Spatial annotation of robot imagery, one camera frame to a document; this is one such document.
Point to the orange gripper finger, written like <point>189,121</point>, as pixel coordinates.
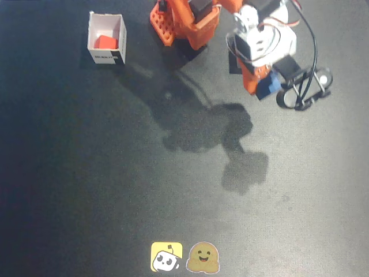
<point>250,78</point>

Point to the blue cube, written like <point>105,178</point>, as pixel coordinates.
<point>269,86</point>

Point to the red cube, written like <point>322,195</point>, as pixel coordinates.
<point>106,42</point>

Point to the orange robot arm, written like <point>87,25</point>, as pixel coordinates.
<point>184,31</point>

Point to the white cardboard box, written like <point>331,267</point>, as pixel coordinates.
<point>239,65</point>
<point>106,26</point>

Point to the brown hugging face sticker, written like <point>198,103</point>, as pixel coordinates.
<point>202,259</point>

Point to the yellow robot face sticker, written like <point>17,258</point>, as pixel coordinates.
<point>161,259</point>

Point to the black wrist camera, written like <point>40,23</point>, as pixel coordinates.
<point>305,89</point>

